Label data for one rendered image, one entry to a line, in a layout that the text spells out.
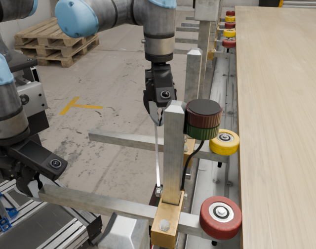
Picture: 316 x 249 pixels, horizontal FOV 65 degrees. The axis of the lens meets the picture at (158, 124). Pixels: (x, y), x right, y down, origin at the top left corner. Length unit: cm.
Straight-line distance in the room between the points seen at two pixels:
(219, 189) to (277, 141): 31
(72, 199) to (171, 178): 24
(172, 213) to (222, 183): 46
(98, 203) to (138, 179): 124
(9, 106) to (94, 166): 150
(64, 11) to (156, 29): 19
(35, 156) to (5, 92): 14
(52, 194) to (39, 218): 85
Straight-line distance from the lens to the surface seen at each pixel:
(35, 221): 148
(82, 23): 53
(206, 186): 95
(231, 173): 103
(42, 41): 396
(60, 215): 146
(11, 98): 53
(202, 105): 42
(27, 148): 58
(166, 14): 59
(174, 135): 44
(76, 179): 192
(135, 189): 177
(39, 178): 66
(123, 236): 23
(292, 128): 83
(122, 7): 61
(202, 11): 86
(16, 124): 55
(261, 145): 72
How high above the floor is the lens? 132
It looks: 34 degrees down
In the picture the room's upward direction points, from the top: straight up
